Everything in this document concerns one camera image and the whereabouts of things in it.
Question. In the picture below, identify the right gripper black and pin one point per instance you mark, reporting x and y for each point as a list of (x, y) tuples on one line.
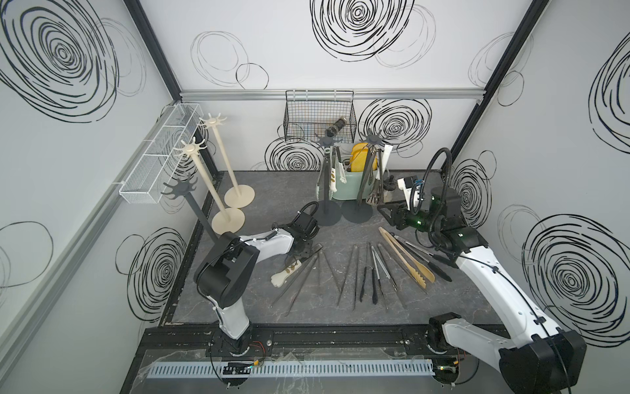
[(397, 211)]

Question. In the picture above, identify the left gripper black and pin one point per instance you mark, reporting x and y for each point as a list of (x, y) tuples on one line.
[(307, 239)]

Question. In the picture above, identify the grey utensil rack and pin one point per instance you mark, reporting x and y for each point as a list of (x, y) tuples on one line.
[(184, 188), (358, 212), (328, 212)]

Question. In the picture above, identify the steel slotted tongs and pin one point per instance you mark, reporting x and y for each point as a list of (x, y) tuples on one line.
[(324, 176)]

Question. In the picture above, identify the plain steel serving tongs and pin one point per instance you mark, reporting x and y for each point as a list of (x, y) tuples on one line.
[(368, 164)]

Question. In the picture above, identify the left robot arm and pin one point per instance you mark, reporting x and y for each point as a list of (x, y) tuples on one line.
[(226, 271)]

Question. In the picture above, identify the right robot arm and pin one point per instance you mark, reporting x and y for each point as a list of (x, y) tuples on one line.
[(537, 355)]

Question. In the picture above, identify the large steel tongs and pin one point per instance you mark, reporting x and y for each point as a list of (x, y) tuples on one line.
[(298, 283)]

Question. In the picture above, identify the slim steel tongs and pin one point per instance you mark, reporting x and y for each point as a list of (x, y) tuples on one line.
[(350, 279)]

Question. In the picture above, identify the beige plastic tongs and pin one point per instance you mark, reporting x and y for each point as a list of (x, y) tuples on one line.
[(419, 272)]

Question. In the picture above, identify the black tipped steel tongs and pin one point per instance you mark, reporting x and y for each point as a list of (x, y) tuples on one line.
[(430, 258)]

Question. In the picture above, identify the back cream utensil rack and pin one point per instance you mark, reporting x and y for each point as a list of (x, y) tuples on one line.
[(240, 195)]

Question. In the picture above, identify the cream utensil rack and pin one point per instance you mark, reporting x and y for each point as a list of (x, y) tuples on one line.
[(240, 195), (227, 219)]

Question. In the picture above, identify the front cream utensil rack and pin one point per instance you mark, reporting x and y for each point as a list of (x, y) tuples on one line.
[(227, 219)]

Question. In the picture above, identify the black tweezer tongs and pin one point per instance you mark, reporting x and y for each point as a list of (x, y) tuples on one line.
[(369, 272)]

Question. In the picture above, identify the glass sugar jar black lid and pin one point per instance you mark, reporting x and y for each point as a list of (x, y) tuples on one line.
[(389, 185)]

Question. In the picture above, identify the mint green toaster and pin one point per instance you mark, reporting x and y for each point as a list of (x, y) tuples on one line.
[(349, 191)]

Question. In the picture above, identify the dark bottle in basket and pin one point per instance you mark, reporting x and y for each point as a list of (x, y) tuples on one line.
[(335, 128)]

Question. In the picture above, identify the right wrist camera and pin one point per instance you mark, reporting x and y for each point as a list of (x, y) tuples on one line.
[(407, 184)]

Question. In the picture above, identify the white handled slim tongs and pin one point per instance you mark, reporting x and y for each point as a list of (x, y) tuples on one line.
[(381, 268)]

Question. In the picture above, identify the black wire wall basket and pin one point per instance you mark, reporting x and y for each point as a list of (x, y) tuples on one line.
[(308, 113)]

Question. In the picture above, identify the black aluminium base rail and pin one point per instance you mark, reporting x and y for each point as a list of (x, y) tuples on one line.
[(264, 339)]

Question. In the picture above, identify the grey slotted cable duct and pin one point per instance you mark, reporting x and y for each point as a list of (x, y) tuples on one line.
[(291, 369)]

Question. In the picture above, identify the white wire wall basket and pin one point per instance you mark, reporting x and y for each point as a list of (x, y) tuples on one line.
[(156, 167)]

